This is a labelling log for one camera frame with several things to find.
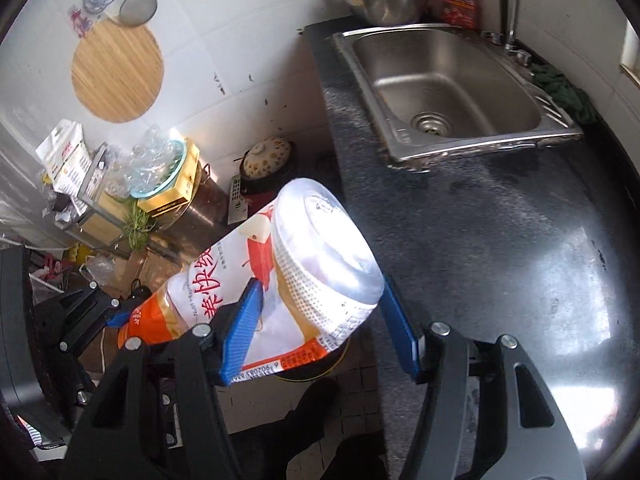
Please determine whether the stainless steel sink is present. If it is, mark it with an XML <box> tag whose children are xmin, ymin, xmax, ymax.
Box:
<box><xmin>332</xmin><ymin>24</ymin><xmax>582</xmax><ymax>165</ymax></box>

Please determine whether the steel stock pot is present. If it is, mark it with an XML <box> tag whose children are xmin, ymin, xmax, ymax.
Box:
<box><xmin>149</xmin><ymin>164</ymin><xmax>231</xmax><ymax>263</ymax></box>

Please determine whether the clay pot with lid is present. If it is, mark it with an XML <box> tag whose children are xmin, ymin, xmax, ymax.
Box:
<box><xmin>240</xmin><ymin>136</ymin><xmax>298</xmax><ymax>196</ymax></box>

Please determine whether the yellow box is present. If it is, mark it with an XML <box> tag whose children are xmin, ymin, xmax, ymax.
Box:
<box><xmin>130</xmin><ymin>138</ymin><xmax>200</xmax><ymax>217</ymax></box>

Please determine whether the mesh strainer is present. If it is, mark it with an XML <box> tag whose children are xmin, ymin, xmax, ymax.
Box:
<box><xmin>106</xmin><ymin>0</ymin><xmax>158</xmax><ymax>27</ymax></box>

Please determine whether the steel mixing bowl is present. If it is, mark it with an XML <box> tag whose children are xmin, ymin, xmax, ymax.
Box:
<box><xmin>338</xmin><ymin>0</ymin><xmax>430</xmax><ymax>27</ymax></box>

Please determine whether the round wooden board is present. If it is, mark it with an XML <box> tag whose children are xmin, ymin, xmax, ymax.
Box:
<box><xmin>70</xmin><ymin>20</ymin><xmax>164</xmax><ymax>124</ymax></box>

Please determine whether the orange plastic drink bottle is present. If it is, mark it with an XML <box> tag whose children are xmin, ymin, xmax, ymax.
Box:
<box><xmin>118</xmin><ymin>178</ymin><xmax>384</xmax><ymax>382</ymax></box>

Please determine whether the clear plastic bag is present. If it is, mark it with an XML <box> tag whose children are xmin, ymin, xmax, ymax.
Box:
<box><xmin>104</xmin><ymin>126</ymin><xmax>186</xmax><ymax>200</ymax></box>

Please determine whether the dark green cloth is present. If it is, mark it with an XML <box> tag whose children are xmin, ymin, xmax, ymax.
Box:
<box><xmin>530</xmin><ymin>64</ymin><xmax>597</xmax><ymax>125</ymax></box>

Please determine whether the chrome faucet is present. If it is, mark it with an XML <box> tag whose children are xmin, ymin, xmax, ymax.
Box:
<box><xmin>488</xmin><ymin>0</ymin><xmax>532</xmax><ymax>68</ymax></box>

